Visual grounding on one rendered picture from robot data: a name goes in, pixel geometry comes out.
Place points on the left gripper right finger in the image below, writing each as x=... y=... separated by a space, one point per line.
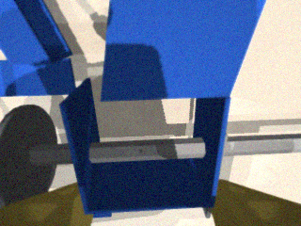
x=237 y=205

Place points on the blue sealant gun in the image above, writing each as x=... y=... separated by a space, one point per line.
x=154 y=49

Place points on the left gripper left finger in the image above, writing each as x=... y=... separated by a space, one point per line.
x=59 y=207

